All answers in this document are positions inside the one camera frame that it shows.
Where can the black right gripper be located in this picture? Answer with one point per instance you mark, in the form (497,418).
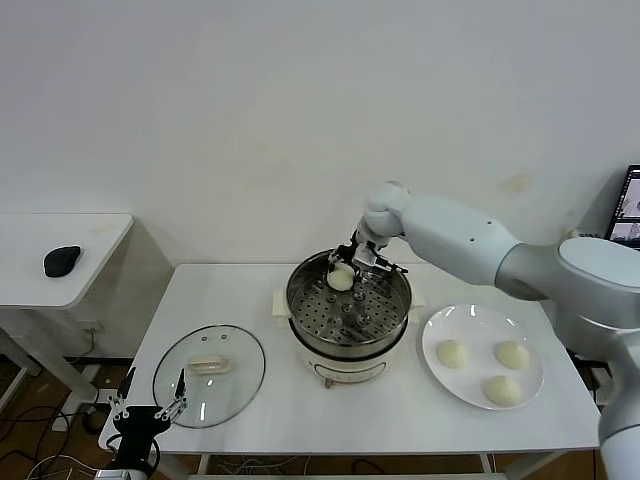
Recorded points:
(352,250)

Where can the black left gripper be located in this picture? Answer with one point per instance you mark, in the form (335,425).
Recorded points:
(137,430)

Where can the white steamed baozi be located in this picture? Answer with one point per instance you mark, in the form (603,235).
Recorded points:
(452,354)
(341,280)
(512,354)
(502,391)

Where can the round glass pot lid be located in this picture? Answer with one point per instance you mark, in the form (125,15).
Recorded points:
(210,365)

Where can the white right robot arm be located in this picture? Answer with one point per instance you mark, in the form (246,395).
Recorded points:
(450,225)

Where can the stainless steel steamer basket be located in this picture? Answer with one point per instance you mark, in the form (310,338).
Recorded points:
(350,340)

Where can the brown round floor object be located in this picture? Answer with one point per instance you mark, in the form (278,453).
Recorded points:
(92,424)

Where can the white power strip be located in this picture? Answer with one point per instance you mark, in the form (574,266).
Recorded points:
(61,425)

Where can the cream electric cooker pot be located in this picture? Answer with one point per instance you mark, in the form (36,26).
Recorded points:
(350,372)

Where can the white side table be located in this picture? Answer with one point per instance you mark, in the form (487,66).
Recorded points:
(60,280)

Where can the black computer mouse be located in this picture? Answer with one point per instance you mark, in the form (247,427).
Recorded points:
(61,261)

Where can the round white plate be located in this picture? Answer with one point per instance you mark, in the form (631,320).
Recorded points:
(470,390)

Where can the white table underframe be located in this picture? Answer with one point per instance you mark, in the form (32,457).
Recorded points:
(487,462)

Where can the open black laptop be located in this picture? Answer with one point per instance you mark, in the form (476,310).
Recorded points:
(627,200)

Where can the white wall outlet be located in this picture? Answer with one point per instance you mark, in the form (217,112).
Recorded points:
(92,328)

